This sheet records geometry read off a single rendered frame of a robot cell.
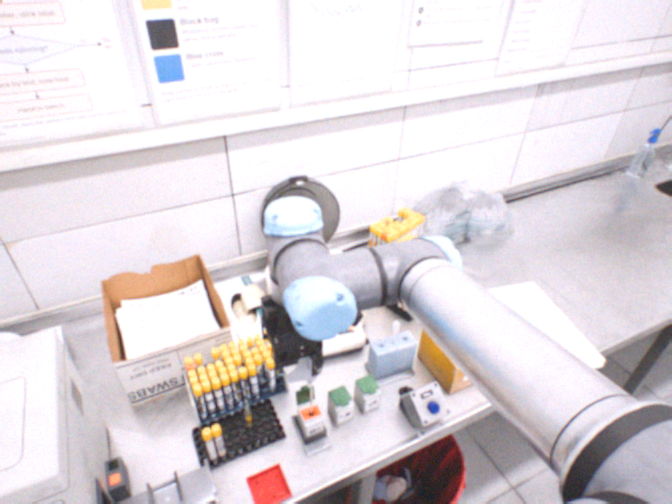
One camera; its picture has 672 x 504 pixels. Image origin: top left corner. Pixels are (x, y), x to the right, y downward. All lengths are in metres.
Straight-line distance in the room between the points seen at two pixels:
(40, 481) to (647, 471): 0.64
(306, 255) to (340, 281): 0.05
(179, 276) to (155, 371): 0.30
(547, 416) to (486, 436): 1.78
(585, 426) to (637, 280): 1.30
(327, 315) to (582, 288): 1.10
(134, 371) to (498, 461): 1.51
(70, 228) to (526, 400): 1.05
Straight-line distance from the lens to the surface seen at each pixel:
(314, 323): 0.50
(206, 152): 1.15
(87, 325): 1.33
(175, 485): 0.95
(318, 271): 0.51
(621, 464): 0.32
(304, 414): 0.94
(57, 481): 0.73
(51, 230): 1.21
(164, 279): 1.23
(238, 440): 0.98
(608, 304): 1.48
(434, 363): 1.09
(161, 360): 1.02
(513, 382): 0.38
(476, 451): 2.08
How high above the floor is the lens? 1.74
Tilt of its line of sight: 38 degrees down
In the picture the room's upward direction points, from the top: 1 degrees clockwise
